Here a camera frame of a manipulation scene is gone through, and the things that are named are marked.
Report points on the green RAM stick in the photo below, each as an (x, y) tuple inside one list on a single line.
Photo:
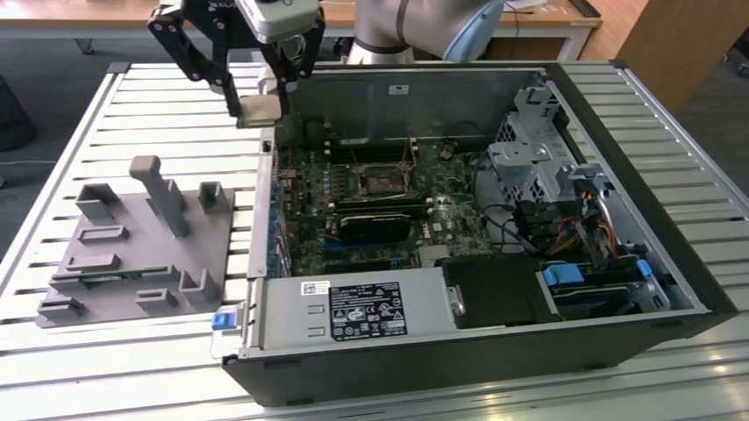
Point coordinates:
[(381, 205), (131, 275)]

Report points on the wooden desk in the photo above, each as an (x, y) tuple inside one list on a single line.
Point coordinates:
[(89, 17)]

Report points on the pale blue teach pendant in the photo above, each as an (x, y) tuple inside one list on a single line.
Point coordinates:
[(475, 35)]

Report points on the silver heat sink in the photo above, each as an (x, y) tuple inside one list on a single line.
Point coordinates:
[(433, 255)]

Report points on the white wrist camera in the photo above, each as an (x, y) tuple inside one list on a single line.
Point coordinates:
[(281, 24)]

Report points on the hard disk drive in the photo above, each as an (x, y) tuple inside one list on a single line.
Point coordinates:
[(597, 298)]

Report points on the CPU socket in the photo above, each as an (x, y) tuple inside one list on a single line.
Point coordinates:
[(384, 180)]

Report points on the silver CPU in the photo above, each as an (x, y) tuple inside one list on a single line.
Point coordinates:
[(258, 112)]

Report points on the blue plastic clip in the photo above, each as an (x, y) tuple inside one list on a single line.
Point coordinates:
[(644, 269)]

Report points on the green motherboard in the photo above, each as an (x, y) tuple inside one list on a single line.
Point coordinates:
[(451, 206)]

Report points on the silver power supply unit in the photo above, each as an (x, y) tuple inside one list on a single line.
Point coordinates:
[(281, 307)]

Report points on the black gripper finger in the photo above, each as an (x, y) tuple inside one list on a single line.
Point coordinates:
[(173, 39), (314, 44)]

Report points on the black PC case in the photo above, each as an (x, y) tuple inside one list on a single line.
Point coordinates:
[(410, 373)]

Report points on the blue disk carrier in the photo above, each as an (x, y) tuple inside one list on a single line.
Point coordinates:
[(563, 275)]

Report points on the wooden cabinet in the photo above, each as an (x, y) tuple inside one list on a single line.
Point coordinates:
[(674, 44)]

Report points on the silver metal drive cage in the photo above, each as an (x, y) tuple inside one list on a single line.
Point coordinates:
[(519, 175)]

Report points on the graphics card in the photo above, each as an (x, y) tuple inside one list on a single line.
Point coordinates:
[(374, 228)]

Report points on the metal locking lever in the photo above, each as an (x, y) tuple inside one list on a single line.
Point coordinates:
[(353, 155)]

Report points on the grey parts rack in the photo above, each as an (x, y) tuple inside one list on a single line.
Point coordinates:
[(146, 245)]

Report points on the blue case latch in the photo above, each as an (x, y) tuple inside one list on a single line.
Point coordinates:
[(225, 320)]

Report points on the white paper sheets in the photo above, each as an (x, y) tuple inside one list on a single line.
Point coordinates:
[(527, 3)]

